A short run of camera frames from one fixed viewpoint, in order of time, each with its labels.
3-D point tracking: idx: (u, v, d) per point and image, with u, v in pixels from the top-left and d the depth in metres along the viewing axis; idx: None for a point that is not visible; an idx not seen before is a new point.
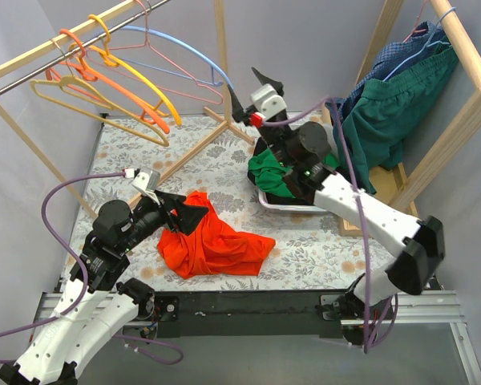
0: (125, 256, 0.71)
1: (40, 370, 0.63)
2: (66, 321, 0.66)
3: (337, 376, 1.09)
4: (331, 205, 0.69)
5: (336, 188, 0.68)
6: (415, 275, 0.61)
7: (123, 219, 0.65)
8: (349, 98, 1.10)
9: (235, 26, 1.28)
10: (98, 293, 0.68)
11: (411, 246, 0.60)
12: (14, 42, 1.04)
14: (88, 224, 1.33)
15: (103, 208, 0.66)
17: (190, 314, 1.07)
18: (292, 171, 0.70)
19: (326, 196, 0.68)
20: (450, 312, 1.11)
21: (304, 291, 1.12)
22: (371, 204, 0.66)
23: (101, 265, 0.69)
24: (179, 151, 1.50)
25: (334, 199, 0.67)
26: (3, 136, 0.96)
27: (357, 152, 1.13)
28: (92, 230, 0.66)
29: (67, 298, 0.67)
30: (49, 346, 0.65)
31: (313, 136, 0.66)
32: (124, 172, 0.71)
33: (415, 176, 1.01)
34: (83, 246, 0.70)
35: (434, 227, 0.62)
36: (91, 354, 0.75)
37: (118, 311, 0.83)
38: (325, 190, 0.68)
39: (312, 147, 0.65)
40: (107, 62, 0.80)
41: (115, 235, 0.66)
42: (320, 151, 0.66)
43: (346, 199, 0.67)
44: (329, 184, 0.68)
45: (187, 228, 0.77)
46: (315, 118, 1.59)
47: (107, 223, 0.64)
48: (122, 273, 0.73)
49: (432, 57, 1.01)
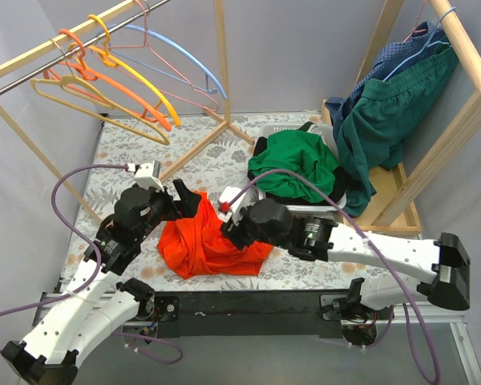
0: (136, 244, 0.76)
1: (47, 348, 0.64)
2: (78, 299, 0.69)
3: (337, 376, 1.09)
4: (345, 258, 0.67)
5: (345, 241, 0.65)
6: (459, 297, 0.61)
7: (144, 203, 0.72)
8: (349, 98, 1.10)
9: (235, 26, 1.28)
10: (111, 274, 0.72)
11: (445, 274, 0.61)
12: (14, 41, 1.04)
14: (88, 225, 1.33)
15: (126, 192, 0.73)
17: (190, 314, 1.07)
18: (287, 245, 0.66)
19: (341, 252, 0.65)
20: (450, 312, 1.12)
21: (304, 291, 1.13)
22: (385, 243, 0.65)
23: (115, 247, 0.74)
24: (179, 151, 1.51)
25: (349, 252, 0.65)
26: (3, 136, 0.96)
27: (357, 152, 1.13)
28: (113, 213, 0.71)
29: (79, 278, 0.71)
30: (58, 324, 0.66)
31: (262, 209, 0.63)
32: (127, 166, 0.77)
33: (416, 177, 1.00)
34: (98, 231, 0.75)
35: (454, 245, 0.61)
36: (93, 345, 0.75)
37: (119, 306, 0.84)
38: (336, 247, 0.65)
39: (272, 218, 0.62)
40: (107, 62, 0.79)
41: (133, 217, 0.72)
42: (280, 214, 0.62)
43: (359, 246, 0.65)
44: (336, 239, 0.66)
45: (191, 208, 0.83)
46: (315, 118, 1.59)
47: (130, 204, 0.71)
48: (131, 258, 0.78)
49: (432, 58, 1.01)
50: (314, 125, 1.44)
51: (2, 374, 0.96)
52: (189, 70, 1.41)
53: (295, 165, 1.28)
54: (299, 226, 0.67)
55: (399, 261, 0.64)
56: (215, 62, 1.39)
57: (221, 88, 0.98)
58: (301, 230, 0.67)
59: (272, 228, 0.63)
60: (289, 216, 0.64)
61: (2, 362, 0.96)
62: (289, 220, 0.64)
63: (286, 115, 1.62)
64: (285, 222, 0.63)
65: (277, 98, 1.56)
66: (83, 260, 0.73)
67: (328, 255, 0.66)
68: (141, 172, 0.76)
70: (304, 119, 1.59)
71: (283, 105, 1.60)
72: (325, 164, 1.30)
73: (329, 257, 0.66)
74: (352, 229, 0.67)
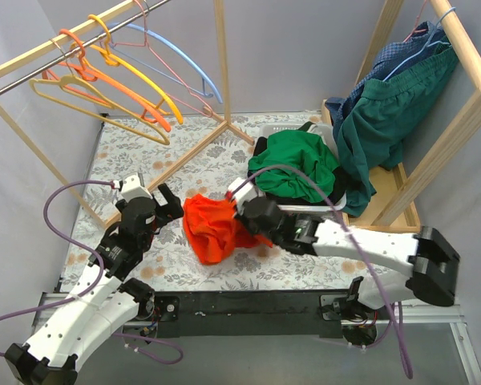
0: (138, 249, 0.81)
1: (50, 350, 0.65)
2: (82, 303, 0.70)
3: (337, 376, 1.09)
4: (331, 252, 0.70)
5: (329, 235, 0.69)
6: (439, 290, 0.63)
7: (150, 211, 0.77)
8: (349, 98, 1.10)
9: (235, 26, 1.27)
10: (114, 279, 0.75)
11: (421, 263, 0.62)
12: (14, 41, 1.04)
14: (88, 225, 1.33)
15: (133, 201, 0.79)
17: (190, 314, 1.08)
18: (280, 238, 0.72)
19: (322, 244, 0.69)
20: (450, 312, 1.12)
21: (303, 291, 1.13)
22: (365, 238, 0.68)
23: (119, 253, 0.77)
24: (179, 151, 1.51)
25: (333, 245, 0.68)
26: (3, 135, 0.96)
27: (357, 152, 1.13)
28: (121, 222, 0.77)
29: (83, 282, 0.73)
30: (62, 326, 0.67)
31: (253, 205, 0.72)
32: (112, 182, 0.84)
33: (415, 177, 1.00)
34: (103, 237, 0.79)
35: (432, 237, 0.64)
36: (92, 348, 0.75)
37: (119, 308, 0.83)
38: (320, 241, 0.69)
39: (262, 212, 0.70)
40: (108, 62, 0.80)
41: (140, 226, 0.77)
42: (269, 210, 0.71)
43: (341, 240, 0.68)
44: (320, 234, 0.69)
45: (178, 207, 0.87)
46: (315, 118, 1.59)
47: (136, 212, 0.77)
48: (134, 264, 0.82)
49: (433, 57, 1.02)
50: (314, 125, 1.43)
51: (2, 374, 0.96)
52: (189, 70, 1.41)
53: (295, 165, 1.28)
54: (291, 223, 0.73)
55: (377, 253, 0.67)
56: (215, 61, 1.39)
57: (216, 93, 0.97)
58: (292, 227, 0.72)
59: (262, 223, 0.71)
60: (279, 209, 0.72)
61: (2, 362, 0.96)
62: (280, 212, 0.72)
63: (286, 115, 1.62)
64: (274, 216, 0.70)
65: (276, 97, 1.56)
66: (87, 265, 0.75)
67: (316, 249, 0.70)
68: (127, 185, 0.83)
70: (304, 119, 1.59)
71: (283, 105, 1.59)
72: (325, 164, 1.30)
73: (316, 250, 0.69)
74: (336, 224, 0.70)
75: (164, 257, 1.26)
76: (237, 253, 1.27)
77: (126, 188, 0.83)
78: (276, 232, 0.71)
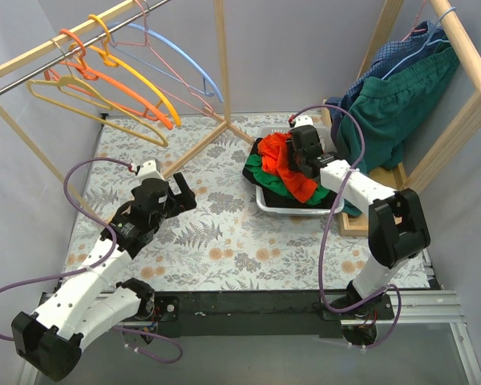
0: (151, 224, 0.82)
1: (59, 320, 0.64)
2: (93, 274, 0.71)
3: (337, 377, 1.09)
4: (332, 183, 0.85)
5: (335, 167, 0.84)
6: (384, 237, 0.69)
7: (163, 189, 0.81)
8: (347, 95, 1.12)
9: (236, 26, 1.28)
10: (125, 253, 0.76)
11: (381, 204, 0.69)
12: (14, 41, 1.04)
14: (88, 225, 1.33)
15: (145, 182, 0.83)
17: (190, 314, 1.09)
18: (302, 157, 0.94)
19: (327, 172, 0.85)
20: (450, 312, 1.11)
21: (303, 291, 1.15)
22: (358, 179, 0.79)
23: (131, 229, 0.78)
24: (179, 151, 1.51)
25: (333, 175, 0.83)
26: (3, 136, 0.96)
27: (354, 149, 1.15)
28: (134, 200, 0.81)
29: (95, 255, 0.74)
30: (72, 297, 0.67)
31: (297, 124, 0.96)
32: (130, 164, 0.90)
33: (414, 178, 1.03)
34: (114, 216, 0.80)
35: (409, 199, 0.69)
36: (95, 333, 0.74)
37: (121, 300, 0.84)
38: (326, 168, 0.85)
39: (299, 131, 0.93)
40: (107, 62, 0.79)
41: (153, 205, 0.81)
42: (305, 132, 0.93)
43: (341, 174, 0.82)
44: (331, 166, 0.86)
45: (191, 198, 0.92)
46: (315, 118, 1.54)
47: (148, 191, 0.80)
48: (144, 245, 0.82)
49: (433, 57, 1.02)
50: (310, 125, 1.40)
51: (2, 376, 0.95)
52: (189, 70, 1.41)
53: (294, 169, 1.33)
54: (317, 150, 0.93)
55: (357, 190, 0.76)
56: (215, 61, 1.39)
57: (217, 91, 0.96)
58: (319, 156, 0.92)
59: (297, 138, 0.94)
60: (312, 138, 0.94)
61: (2, 363, 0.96)
62: (313, 140, 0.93)
63: (285, 115, 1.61)
64: (306, 137, 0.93)
65: (276, 98, 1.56)
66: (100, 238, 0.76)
67: (321, 173, 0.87)
68: (144, 170, 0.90)
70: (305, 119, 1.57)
71: (283, 105, 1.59)
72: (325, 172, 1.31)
73: (322, 176, 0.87)
74: (346, 164, 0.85)
75: (164, 257, 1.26)
76: (237, 253, 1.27)
77: (143, 172, 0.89)
78: (301, 153, 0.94)
